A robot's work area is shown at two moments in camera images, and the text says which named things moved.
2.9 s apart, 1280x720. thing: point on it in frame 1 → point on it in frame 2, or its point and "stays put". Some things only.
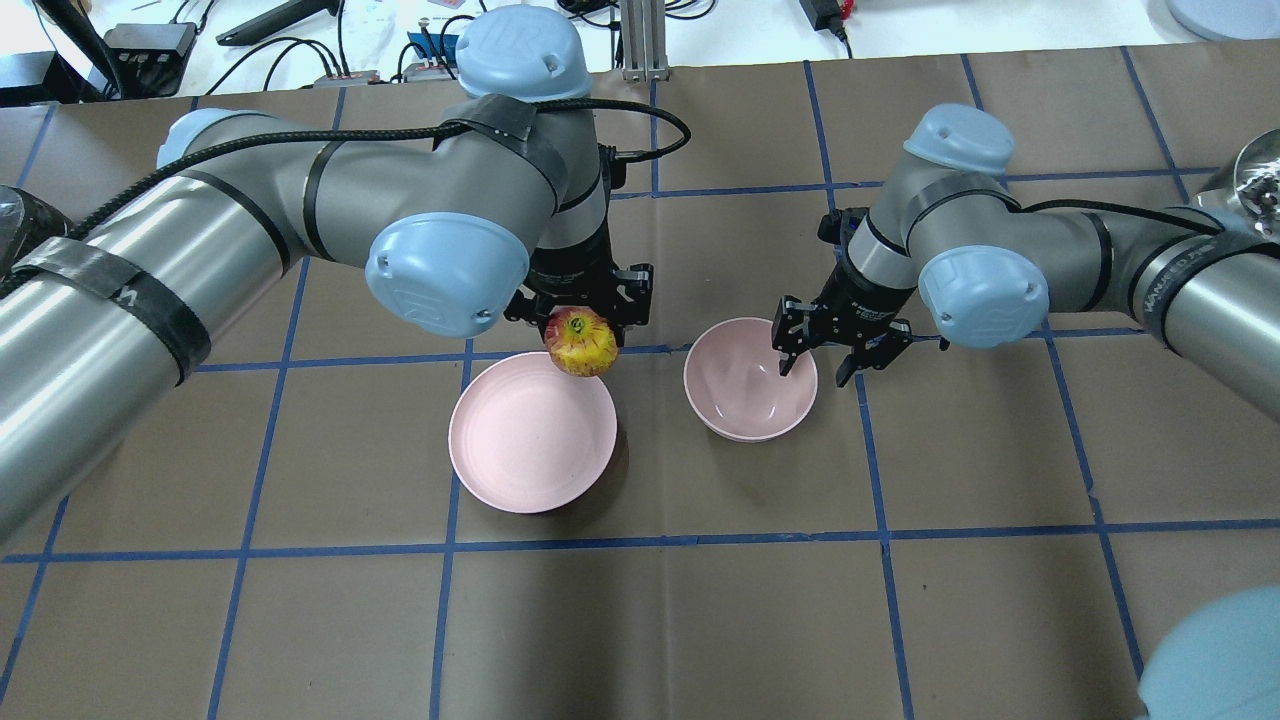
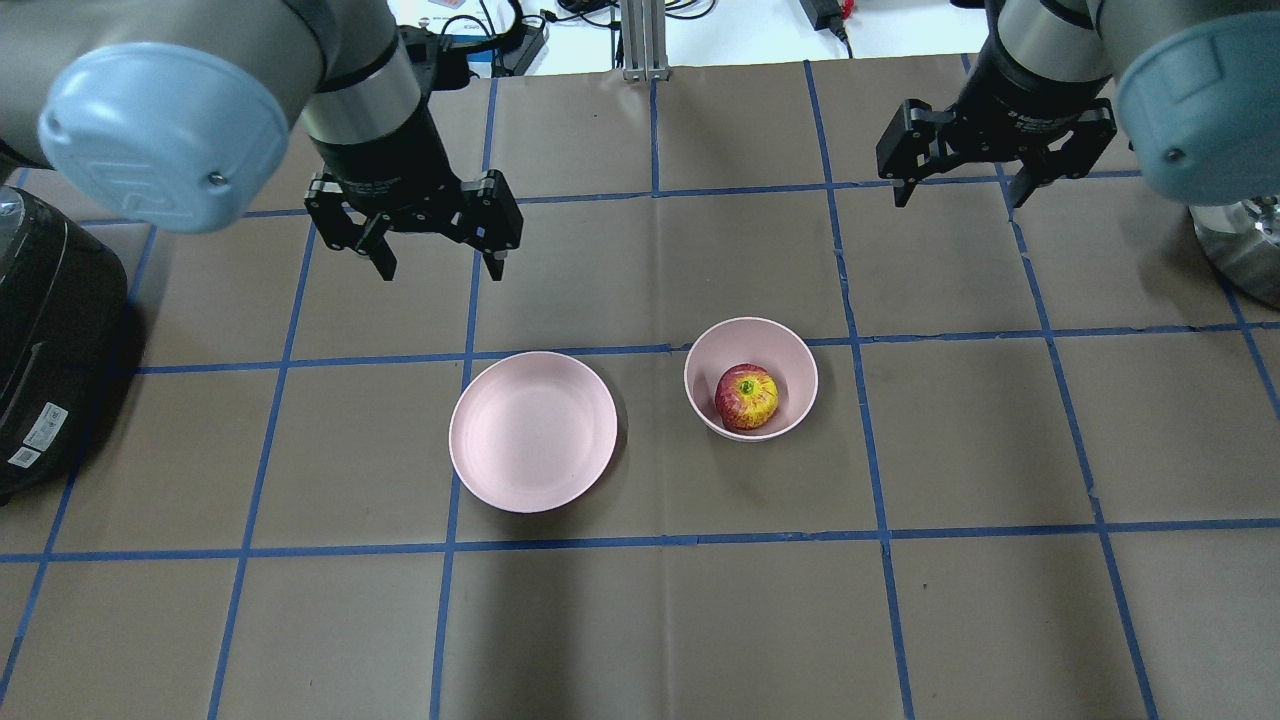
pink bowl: (734, 385) stays put
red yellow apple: (580, 341) → (746, 396)
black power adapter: (825, 15) stays put
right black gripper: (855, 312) → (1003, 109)
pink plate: (526, 435) stays put
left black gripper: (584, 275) → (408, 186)
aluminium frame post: (644, 42) stays put
